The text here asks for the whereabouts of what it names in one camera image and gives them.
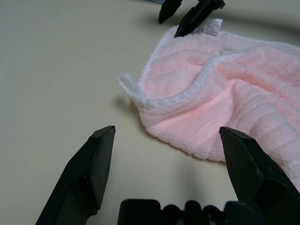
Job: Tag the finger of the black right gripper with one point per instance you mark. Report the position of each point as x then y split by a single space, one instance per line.
168 9
199 17

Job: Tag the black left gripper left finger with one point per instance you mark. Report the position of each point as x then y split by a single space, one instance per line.
79 178

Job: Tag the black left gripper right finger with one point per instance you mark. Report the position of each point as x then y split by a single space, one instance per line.
262 178

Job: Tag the pink fluffy towel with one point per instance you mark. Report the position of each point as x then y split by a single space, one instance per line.
246 93

